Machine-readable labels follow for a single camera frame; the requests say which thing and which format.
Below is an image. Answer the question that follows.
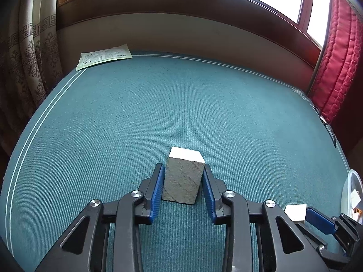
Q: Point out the clear plastic bowl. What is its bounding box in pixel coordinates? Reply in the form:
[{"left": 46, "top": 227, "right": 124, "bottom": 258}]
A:
[{"left": 340, "top": 169, "right": 362, "bottom": 224}]

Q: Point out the grey zebra-stripe wedge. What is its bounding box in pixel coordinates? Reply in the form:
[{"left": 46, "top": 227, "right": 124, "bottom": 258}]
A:
[{"left": 162, "top": 146, "right": 205, "bottom": 205}]

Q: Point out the white zebra-stripe wedge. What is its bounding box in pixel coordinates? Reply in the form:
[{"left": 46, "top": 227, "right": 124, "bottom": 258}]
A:
[{"left": 284, "top": 204, "right": 307, "bottom": 223}]

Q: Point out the white wall charger plug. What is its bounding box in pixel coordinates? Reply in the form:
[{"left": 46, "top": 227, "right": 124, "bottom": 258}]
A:
[{"left": 349, "top": 189, "right": 361, "bottom": 209}]

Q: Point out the red quilted curtain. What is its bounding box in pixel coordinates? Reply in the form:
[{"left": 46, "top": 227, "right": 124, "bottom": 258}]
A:
[{"left": 309, "top": 0, "right": 362, "bottom": 124}]

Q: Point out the printed paper sheet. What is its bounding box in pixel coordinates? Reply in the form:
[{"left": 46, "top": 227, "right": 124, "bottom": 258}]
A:
[{"left": 76, "top": 44, "right": 133, "bottom": 71}]

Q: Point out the beige patterned curtain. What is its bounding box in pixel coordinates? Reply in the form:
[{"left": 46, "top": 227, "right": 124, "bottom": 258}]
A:
[{"left": 0, "top": 0, "right": 64, "bottom": 148}]

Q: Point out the dark wooden window frame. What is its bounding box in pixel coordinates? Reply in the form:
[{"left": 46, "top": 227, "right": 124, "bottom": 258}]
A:
[{"left": 56, "top": 0, "right": 331, "bottom": 69}]

